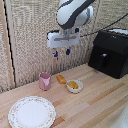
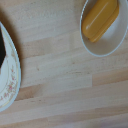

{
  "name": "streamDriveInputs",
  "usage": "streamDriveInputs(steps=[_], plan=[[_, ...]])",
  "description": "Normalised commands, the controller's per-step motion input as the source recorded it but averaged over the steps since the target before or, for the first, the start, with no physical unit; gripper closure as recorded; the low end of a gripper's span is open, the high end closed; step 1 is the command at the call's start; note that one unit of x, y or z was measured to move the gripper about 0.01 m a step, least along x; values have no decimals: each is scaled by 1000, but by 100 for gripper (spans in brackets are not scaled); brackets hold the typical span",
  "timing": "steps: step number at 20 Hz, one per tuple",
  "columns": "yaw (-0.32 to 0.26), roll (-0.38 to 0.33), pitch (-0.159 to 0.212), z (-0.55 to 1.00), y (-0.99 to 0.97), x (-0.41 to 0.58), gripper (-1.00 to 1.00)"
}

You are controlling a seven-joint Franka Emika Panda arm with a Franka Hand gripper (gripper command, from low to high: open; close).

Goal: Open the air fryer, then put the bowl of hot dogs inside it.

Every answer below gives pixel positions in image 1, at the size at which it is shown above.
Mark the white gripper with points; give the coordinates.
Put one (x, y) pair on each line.
(63, 39)

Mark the small white bowl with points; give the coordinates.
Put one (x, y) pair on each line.
(74, 90)

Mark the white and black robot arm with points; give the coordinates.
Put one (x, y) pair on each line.
(71, 13)

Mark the yellow food in bowl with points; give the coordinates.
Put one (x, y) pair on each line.
(73, 85)

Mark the golden bread piece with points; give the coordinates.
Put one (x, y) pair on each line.
(61, 79)

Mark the pink cup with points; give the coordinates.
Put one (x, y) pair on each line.
(44, 82)

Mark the woven beige folding screen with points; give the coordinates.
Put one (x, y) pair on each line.
(30, 36)

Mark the white floral rim plate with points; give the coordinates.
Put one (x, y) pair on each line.
(31, 113)

